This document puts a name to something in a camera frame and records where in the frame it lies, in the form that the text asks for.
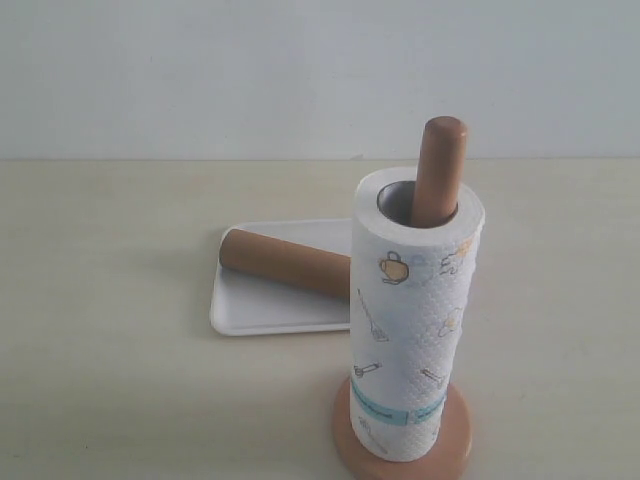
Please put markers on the brown cardboard tube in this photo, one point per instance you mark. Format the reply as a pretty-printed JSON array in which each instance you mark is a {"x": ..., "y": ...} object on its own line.
[{"x": 292, "y": 264}]

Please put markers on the white printed paper towel roll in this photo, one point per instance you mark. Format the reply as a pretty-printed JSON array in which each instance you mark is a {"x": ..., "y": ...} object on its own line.
[{"x": 409, "y": 289}]

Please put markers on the wooden paper towel holder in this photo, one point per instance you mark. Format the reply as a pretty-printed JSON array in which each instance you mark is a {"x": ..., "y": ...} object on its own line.
[{"x": 434, "y": 202}]

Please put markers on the white rectangular plastic tray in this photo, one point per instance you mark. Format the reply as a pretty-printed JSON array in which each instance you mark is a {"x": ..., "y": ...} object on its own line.
[{"x": 243, "y": 305}]

